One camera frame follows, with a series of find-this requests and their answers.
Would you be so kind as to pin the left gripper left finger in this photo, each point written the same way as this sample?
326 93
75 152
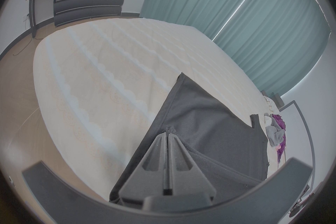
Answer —
136 183

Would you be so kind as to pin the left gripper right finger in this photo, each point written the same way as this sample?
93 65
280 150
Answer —
199 183

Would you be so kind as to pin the black T-shirt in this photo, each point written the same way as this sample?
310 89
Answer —
210 139

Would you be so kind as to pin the bed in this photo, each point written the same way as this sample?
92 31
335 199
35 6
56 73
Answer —
105 81

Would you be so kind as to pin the pink garment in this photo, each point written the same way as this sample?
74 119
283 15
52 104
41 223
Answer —
278 148

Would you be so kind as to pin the grey garment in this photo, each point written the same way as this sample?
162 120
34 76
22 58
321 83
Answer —
274 136

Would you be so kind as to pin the white garment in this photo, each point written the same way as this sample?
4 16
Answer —
267 120

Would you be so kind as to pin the purple garment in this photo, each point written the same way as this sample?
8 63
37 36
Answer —
279 123

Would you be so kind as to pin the white printed pillow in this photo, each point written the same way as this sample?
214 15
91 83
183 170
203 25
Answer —
270 104

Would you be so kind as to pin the grey bedside table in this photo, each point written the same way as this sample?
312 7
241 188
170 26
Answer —
277 98

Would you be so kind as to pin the black chest of drawers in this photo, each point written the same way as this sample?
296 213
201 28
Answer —
89 2

